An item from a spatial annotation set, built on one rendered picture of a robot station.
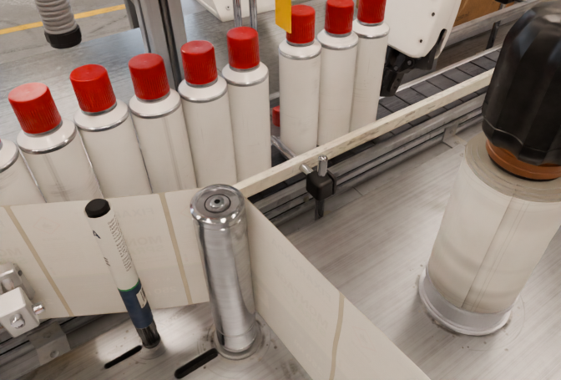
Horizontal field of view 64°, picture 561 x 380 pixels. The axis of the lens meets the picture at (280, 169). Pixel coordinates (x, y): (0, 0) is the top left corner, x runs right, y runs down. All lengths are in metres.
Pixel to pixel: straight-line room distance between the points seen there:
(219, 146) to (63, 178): 0.16
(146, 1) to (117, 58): 0.48
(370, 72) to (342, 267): 0.26
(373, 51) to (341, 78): 0.05
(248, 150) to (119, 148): 0.15
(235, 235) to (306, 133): 0.30
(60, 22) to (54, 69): 0.55
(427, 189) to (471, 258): 0.22
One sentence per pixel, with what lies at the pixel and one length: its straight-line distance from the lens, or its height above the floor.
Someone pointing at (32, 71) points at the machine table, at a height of 0.83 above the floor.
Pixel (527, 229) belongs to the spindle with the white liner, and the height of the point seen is 1.03.
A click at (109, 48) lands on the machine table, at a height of 0.83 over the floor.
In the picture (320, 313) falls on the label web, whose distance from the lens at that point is 0.31.
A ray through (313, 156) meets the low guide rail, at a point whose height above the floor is 0.91.
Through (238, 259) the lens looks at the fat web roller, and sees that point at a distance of 0.34.
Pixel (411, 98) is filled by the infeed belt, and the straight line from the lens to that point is 0.78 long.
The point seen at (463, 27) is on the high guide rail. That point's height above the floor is 0.96.
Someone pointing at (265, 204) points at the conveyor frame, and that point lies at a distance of 0.57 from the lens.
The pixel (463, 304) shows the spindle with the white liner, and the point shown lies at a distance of 0.46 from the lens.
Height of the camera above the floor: 1.29
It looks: 42 degrees down
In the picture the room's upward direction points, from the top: 1 degrees counter-clockwise
